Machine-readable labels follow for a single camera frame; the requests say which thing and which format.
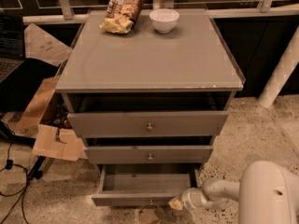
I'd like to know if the grey bottom drawer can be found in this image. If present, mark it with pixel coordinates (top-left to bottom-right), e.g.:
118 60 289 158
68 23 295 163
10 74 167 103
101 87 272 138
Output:
92 163 202 206

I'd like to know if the grey drawer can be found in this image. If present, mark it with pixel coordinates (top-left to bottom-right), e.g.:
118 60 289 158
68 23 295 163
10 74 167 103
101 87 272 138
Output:
92 163 202 206
85 146 213 164
68 111 228 138

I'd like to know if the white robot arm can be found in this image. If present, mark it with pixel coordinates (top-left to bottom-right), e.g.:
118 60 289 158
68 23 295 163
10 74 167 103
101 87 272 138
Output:
169 161 299 224

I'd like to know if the grey middle drawer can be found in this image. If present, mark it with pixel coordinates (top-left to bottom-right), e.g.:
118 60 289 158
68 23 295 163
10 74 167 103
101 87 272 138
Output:
85 146 213 164

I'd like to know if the grey top drawer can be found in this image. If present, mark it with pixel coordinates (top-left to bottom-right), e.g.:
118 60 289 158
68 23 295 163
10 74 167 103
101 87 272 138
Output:
68 111 228 138

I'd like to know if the grey three-drawer cabinet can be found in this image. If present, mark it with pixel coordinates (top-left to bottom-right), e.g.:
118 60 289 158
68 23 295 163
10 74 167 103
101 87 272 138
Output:
55 8 246 173

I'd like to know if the open cardboard box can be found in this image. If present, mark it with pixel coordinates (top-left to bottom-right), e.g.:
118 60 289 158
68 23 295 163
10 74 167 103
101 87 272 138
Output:
17 23 86 161

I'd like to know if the white diagonal pole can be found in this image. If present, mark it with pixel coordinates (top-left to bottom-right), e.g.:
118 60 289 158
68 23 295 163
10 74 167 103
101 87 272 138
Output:
258 27 299 108

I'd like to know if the white ceramic bowl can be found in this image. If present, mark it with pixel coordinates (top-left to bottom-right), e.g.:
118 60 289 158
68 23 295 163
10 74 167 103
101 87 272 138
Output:
149 8 179 34

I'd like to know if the brown chip bag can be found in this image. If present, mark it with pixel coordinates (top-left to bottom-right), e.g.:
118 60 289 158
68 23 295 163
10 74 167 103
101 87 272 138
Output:
99 0 144 35

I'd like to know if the black laptop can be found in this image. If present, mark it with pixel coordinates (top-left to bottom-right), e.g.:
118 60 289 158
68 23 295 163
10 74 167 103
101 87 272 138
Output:
0 14 25 82

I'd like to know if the black floor cable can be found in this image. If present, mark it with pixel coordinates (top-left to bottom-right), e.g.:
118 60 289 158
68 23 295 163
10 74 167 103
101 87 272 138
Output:
0 121 44 224

